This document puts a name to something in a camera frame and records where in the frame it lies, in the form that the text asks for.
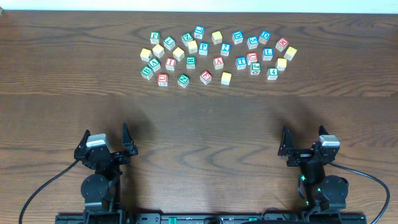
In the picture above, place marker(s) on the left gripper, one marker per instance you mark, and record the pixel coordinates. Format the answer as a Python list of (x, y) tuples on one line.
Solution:
[(129, 147)]

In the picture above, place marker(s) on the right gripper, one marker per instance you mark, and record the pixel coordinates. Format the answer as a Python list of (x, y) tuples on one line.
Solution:
[(288, 148)]

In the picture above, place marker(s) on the red I block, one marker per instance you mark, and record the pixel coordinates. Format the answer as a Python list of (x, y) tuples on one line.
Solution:
[(170, 63)]

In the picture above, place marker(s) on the red A block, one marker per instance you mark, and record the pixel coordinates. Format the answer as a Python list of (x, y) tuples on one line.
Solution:
[(218, 63)]

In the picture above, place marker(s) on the blue 2 block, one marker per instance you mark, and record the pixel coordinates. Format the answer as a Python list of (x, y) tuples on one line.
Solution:
[(225, 49)]

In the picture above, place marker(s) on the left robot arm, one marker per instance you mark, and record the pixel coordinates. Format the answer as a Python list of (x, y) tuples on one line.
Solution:
[(101, 190)]

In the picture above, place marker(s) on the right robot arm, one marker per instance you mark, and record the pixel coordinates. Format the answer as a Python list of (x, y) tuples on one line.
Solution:
[(325, 194)]

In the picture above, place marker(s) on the green 4 block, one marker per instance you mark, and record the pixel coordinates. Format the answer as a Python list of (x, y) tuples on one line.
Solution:
[(272, 74)]

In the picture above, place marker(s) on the yellow G block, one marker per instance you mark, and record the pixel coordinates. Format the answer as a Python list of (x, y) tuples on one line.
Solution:
[(281, 64)]

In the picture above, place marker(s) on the green B block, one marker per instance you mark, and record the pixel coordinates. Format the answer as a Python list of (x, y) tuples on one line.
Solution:
[(147, 72)]

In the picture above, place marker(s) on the green J block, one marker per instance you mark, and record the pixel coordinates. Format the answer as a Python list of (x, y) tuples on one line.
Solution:
[(255, 68)]

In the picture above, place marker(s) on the red U block left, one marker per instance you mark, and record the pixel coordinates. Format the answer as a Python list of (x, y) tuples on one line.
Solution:
[(163, 79)]

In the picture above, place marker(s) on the red u block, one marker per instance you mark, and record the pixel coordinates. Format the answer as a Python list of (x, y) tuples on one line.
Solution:
[(252, 58), (163, 79)]

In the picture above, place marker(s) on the yellow K block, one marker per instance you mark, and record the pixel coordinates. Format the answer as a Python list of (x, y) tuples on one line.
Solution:
[(290, 53)]

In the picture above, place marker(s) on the blue L block right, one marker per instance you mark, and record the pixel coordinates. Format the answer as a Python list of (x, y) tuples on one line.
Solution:
[(267, 54)]

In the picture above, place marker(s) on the green V block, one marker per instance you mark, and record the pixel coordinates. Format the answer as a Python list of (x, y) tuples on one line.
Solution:
[(154, 64)]

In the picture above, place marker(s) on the red U block right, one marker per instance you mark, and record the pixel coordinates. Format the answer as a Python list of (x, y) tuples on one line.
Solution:
[(252, 58)]

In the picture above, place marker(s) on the yellow block far left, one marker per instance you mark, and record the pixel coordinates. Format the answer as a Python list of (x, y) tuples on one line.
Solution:
[(145, 54)]

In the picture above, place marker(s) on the red H block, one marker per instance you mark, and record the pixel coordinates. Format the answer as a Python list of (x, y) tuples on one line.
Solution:
[(281, 44)]

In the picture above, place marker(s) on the yellow O block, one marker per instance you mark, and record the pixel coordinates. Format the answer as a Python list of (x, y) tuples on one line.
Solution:
[(226, 78)]

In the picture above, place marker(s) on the green N block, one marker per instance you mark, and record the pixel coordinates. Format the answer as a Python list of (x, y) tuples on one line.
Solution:
[(183, 80)]

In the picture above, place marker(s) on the blue T block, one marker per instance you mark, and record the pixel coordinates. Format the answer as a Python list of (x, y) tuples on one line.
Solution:
[(241, 63)]

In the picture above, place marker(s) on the yellow block upper left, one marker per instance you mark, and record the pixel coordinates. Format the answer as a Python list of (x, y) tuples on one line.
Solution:
[(158, 51)]

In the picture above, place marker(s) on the blue 5 block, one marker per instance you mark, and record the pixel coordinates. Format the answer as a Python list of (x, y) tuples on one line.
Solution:
[(252, 42)]

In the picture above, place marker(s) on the blue D block right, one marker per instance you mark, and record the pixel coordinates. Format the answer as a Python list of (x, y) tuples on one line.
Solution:
[(264, 37)]

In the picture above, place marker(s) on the blue d block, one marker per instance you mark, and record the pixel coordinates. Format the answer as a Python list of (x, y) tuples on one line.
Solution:
[(237, 37), (264, 37)]

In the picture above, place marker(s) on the yellow block middle left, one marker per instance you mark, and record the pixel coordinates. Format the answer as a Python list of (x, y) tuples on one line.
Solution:
[(178, 54)]

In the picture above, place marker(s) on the red E block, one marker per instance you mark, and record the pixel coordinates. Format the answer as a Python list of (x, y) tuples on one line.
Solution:
[(206, 77)]

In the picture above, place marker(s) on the green block top left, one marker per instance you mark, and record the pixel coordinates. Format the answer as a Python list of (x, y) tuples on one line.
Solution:
[(155, 37)]

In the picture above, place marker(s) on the green R block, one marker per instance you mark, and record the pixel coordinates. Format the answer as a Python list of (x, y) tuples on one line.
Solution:
[(191, 62)]

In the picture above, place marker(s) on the green 7 block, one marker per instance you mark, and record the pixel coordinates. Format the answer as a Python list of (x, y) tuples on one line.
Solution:
[(169, 43)]

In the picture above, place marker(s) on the blue D block left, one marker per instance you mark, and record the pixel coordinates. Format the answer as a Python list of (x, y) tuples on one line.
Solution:
[(237, 37)]

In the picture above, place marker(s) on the yellow S block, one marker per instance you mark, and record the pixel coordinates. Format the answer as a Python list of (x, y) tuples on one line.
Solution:
[(192, 47)]

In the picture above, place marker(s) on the green Z block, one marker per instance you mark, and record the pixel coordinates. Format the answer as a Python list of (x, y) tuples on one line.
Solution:
[(186, 38)]

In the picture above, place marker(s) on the blue P block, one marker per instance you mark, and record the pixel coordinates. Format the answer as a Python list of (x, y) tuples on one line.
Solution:
[(203, 48)]

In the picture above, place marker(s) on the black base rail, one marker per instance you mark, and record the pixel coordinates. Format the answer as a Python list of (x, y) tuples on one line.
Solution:
[(155, 218)]

